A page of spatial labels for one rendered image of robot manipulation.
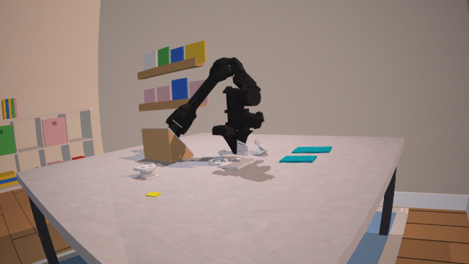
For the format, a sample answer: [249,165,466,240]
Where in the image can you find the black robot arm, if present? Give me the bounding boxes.
[166,57,265,138]

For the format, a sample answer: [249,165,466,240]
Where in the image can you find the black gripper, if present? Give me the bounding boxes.
[212,106,253,155]

